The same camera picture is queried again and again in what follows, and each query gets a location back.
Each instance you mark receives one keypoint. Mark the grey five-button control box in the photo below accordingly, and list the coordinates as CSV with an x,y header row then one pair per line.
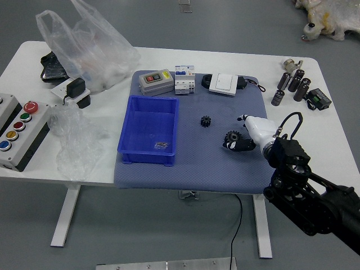
x,y
19,140

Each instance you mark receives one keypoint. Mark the small black gear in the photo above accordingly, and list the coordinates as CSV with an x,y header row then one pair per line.
x,y
206,121

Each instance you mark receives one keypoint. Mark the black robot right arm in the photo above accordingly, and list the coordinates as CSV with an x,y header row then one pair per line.
x,y
289,153

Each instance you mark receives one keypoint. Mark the white circuit breaker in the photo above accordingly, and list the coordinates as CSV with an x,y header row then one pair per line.
x,y
184,81

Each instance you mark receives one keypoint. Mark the white wall switch panel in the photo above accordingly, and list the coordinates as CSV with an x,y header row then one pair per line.
x,y
223,84

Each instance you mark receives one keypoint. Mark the crumpled clear plastic wrap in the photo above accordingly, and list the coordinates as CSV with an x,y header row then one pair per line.
x,y
73,140

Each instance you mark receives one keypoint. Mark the big black gear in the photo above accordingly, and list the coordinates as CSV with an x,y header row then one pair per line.
x,y
231,136

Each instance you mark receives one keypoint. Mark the black module with green terminal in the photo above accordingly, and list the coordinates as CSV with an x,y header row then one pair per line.
x,y
319,98

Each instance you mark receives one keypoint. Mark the black power adapter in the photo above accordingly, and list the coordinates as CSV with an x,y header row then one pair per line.
x,y
75,87

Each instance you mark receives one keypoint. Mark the black plastic tray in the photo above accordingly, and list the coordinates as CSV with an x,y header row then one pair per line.
x,y
52,69

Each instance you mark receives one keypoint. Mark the grey metal plate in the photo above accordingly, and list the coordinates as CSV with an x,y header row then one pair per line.
x,y
168,265

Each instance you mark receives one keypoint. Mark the large clear plastic bag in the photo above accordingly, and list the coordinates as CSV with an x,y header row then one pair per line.
x,y
92,56

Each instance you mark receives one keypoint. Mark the blue plastic box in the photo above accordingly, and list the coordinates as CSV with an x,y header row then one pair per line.
x,y
149,126

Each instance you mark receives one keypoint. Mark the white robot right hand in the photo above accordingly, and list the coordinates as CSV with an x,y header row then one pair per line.
x,y
261,129

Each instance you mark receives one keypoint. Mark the metal pipe fitting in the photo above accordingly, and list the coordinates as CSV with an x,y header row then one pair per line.
x,y
289,65

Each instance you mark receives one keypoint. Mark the white socket plate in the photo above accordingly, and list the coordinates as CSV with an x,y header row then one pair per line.
x,y
57,90

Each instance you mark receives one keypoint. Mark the black cylindrical capacitor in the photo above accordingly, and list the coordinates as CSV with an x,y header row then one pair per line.
x,y
305,83
278,98
284,80
300,93
298,73
294,83

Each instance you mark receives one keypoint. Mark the white table leg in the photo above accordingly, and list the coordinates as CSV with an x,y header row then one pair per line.
x,y
261,225
66,216

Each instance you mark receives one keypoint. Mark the metal bracket under table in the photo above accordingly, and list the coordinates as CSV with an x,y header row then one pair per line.
x,y
188,195

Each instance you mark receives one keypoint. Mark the grey push-button switch box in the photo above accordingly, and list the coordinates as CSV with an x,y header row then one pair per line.
x,y
154,83

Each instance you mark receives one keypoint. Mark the small clear parts bag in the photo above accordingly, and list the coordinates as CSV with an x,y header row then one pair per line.
x,y
162,145

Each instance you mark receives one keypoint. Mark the blue-grey padded mat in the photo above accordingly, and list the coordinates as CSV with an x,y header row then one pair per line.
x,y
202,163

